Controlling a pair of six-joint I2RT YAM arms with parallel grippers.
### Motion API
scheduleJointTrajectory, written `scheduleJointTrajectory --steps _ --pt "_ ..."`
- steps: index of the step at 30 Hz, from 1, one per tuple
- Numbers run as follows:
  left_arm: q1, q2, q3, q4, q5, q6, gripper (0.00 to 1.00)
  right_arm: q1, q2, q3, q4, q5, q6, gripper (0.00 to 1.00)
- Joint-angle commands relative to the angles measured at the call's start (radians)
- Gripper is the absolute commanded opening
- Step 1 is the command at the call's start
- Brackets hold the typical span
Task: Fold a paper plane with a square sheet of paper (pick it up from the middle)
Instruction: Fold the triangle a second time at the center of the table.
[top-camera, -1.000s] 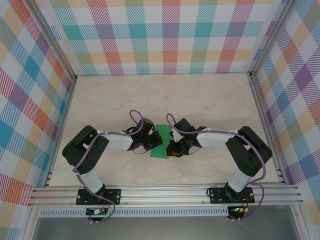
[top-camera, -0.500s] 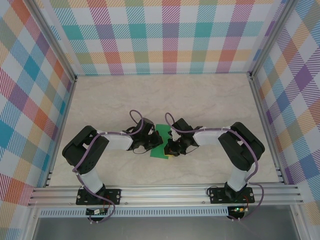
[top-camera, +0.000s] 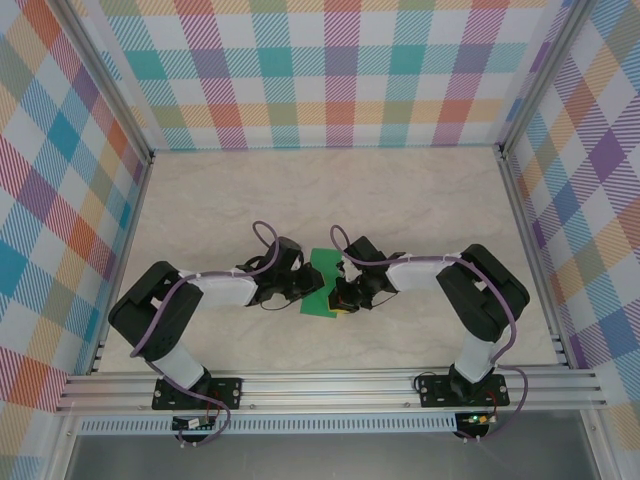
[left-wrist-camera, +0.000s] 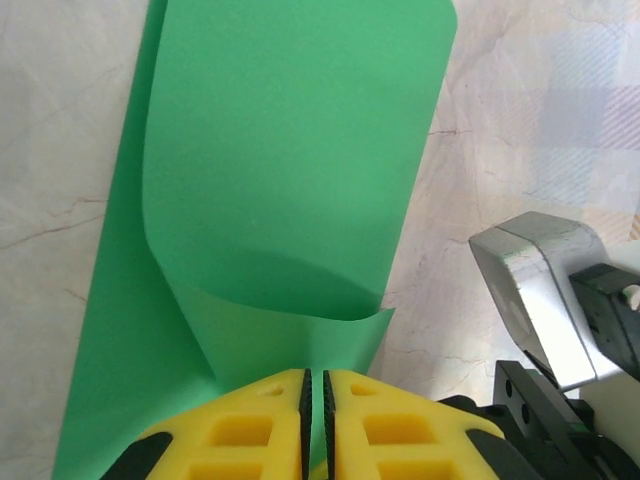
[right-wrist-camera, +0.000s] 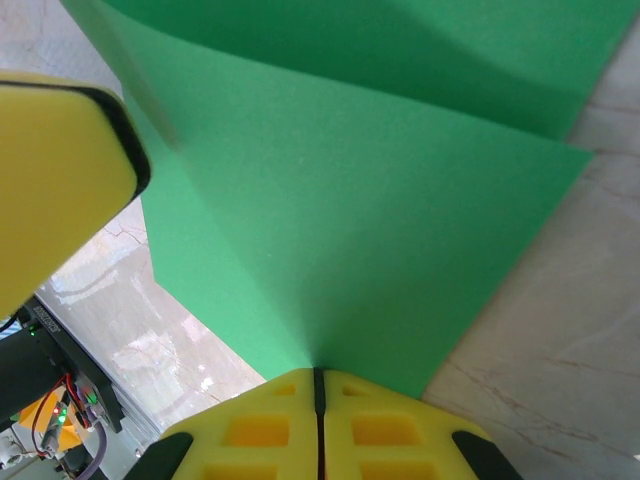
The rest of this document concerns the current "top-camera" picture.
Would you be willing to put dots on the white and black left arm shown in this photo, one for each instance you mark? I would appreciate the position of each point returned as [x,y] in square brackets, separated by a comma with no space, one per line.
[225,292]

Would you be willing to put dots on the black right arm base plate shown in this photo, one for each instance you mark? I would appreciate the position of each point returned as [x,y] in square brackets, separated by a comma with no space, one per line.
[432,392]

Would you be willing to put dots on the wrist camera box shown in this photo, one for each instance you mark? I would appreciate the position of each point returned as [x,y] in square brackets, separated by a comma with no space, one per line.
[299,260]
[346,269]

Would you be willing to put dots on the green paper sheet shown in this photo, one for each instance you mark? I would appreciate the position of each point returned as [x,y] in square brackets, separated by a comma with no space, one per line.
[320,300]

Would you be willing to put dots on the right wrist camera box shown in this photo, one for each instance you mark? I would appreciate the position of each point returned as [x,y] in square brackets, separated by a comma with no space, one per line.
[346,269]

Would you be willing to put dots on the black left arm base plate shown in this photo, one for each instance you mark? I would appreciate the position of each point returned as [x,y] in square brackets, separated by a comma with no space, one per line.
[227,392]

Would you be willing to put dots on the aluminium side rail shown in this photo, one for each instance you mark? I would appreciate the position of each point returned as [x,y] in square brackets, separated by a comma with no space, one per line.
[127,250]
[530,250]

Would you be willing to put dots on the grey metal base panel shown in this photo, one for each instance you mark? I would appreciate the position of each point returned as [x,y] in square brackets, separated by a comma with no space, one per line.
[325,457]

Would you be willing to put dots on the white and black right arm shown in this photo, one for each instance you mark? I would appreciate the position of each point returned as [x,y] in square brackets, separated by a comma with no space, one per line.
[415,277]

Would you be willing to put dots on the aluminium frame post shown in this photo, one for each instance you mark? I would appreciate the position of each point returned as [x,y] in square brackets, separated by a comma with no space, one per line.
[107,80]
[545,75]

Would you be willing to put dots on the aluminium mounting rail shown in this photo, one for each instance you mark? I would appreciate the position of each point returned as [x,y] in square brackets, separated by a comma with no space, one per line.
[325,392]

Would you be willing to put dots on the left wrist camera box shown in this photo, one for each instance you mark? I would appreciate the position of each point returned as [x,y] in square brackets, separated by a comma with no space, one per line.
[299,260]

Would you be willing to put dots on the small black circuit board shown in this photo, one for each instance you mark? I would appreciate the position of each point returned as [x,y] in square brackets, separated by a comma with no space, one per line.
[192,424]

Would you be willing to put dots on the circuit board with green light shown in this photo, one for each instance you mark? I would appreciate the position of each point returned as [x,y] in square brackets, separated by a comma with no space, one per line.
[477,419]

